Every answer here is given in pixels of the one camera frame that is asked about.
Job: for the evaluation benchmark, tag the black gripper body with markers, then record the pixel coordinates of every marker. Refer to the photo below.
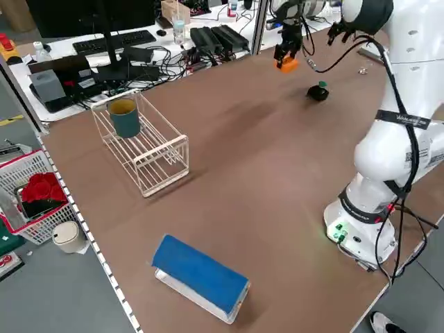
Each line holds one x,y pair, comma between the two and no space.
291,31

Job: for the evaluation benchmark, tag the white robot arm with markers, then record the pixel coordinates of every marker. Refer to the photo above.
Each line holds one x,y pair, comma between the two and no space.
409,45

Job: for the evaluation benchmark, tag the black button box base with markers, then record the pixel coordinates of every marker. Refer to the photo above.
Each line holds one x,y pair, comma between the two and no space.
316,94

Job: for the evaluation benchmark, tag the brown cardboard box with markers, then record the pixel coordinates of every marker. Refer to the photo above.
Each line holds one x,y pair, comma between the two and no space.
170,12

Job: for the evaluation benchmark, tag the dark teal cylinder cup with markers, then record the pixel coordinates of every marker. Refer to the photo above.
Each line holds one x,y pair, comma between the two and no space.
125,125

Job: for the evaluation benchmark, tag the grey box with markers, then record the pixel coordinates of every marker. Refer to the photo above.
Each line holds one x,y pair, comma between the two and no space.
48,86

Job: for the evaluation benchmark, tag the yellow emergency stop box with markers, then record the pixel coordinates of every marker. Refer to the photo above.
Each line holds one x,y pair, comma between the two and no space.
8,52

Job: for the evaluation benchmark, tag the black flower box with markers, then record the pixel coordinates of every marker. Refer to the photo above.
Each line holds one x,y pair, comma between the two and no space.
38,209

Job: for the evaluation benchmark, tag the black power brick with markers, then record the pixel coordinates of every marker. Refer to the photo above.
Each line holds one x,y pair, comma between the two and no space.
204,36
230,36

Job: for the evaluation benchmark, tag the clear water bottle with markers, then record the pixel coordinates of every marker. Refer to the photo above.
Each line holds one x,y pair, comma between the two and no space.
41,53
178,33

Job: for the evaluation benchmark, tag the black mouse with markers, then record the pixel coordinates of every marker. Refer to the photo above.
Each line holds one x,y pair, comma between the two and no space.
161,33

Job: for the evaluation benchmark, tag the black keyboard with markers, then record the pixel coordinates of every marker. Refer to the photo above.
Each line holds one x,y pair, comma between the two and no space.
138,36

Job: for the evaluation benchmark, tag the black computer monitor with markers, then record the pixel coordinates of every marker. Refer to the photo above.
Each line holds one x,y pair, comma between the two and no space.
86,14

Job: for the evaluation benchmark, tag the black rectangular device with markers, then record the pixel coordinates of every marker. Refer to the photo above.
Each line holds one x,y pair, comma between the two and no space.
59,64

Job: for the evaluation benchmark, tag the blue cloth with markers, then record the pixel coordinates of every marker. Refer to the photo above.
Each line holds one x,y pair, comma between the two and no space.
197,270

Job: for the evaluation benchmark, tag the red roses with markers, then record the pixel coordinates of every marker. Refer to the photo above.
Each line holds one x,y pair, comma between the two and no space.
41,189

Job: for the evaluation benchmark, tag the small white bin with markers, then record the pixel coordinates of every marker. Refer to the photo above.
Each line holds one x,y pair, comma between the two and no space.
67,237

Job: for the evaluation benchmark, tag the person's shoe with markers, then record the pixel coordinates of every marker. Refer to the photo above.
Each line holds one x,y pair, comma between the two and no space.
379,320

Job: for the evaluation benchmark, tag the white shopping basket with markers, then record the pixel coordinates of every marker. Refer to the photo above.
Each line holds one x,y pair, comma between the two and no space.
45,225

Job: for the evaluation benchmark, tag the dark green crate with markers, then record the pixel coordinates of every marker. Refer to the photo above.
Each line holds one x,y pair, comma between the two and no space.
8,243

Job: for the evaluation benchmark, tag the aluminium post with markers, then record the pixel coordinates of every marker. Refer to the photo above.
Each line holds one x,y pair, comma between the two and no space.
259,31

